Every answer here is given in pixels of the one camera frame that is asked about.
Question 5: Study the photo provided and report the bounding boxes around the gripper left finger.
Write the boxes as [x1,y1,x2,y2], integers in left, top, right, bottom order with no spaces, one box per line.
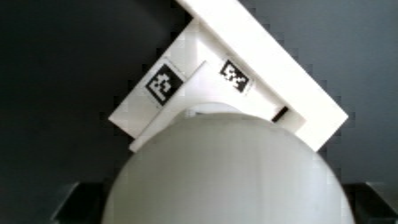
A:
[50,182,105,224]

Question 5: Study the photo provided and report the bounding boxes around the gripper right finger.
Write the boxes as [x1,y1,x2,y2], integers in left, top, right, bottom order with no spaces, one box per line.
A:
[345,182,398,224]

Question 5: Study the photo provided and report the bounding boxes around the white lamp bulb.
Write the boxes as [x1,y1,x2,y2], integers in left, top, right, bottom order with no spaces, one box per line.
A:
[102,103,356,224]

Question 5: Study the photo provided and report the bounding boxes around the white lamp base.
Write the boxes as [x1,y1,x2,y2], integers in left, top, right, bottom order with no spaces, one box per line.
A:
[109,22,304,150]

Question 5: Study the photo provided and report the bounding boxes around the white L-shaped corner fence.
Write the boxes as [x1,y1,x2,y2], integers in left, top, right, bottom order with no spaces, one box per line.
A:
[177,0,349,151]

